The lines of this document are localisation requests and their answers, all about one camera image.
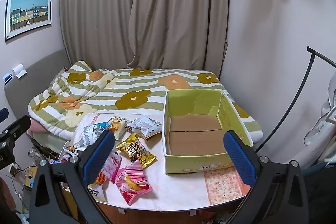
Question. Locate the white garment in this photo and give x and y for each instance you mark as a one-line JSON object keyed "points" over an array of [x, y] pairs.
{"points": [[325, 129]]}

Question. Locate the green cardboard box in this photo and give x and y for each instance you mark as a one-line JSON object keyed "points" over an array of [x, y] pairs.
{"points": [[194, 140]]}

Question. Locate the grey padded headboard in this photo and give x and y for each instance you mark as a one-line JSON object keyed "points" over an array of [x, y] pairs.
{"points": [[39, 74]]}

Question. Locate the pink and white snack packet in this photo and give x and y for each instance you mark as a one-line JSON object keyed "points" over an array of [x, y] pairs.
{"points": [[113, 165]]}

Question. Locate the yellow container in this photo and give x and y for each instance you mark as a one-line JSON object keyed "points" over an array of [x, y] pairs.
{"points": [[29, 176]]}

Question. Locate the pink floral cloth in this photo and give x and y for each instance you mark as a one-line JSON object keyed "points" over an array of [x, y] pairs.
{"points": [[223, 184]]}

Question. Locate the gold snack packet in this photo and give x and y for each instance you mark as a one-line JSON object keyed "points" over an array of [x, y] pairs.
{"points": [[134, 150]]}

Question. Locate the small blue object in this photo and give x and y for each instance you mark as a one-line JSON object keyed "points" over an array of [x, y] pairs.
{"points": [[7, 78]]}

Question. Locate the beige curtain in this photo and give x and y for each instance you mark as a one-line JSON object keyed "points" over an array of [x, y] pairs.
{"points": [[131, 16]]}

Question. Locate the black curved pole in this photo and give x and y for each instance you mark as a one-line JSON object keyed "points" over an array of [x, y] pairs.
{"points": [[312, 53]]}

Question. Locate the floral striped blanket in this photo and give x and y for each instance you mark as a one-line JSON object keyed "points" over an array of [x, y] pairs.
{"points": [[126, 87]]}

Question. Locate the pink bedding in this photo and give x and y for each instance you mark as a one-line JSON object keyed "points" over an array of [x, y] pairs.
{"points": [[35, 129]]}

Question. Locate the pink banana snack packet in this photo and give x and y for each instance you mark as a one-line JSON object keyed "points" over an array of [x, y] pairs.
{"points": [[134, 182]]}

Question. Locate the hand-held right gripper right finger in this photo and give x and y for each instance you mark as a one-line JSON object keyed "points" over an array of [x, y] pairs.
{"points": [[239, 161]]}

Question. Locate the white table cover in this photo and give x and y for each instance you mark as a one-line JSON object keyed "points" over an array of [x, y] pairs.
{"points": [[170, 187]]}

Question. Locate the white and blue snack packet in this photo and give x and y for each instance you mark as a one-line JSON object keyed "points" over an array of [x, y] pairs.
{"points": [[89, 133]]}

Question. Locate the white food-picture snack packet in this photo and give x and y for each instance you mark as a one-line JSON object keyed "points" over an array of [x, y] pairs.
{"points": [[98, 193]]}

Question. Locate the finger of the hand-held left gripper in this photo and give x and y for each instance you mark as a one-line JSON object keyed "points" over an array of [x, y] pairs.
{"points": [[3, 112], [15, 126]]}

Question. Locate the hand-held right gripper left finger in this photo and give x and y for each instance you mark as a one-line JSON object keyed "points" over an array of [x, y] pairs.
{"points": [[99, 158]]}

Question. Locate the white paper roll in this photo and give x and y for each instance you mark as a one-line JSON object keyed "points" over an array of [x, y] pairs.
{"points": [[18, 70]]}

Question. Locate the cream bread snack packet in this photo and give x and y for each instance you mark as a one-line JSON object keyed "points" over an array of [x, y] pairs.
{"points": [[118, 127]]}

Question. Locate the white red-label snack packet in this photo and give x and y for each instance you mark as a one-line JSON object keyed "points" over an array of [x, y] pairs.
{"points": [[144, 127]]}

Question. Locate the framed houses picture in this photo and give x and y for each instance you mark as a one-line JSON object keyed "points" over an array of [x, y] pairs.
{"points": [[29, 14]]}

